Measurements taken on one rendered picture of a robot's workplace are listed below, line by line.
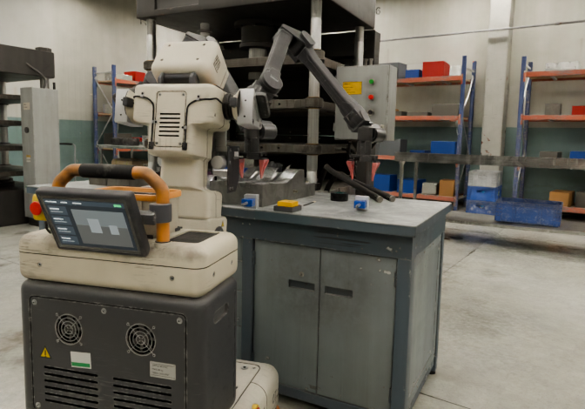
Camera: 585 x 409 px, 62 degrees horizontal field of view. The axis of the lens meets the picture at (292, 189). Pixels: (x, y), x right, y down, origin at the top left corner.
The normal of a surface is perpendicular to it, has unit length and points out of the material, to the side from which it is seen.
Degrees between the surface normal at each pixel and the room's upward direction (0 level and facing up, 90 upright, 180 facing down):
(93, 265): 90
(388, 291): 90
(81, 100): 90
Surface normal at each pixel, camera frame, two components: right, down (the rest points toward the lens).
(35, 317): -0.26, 0.10
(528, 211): -0.51, 0.14
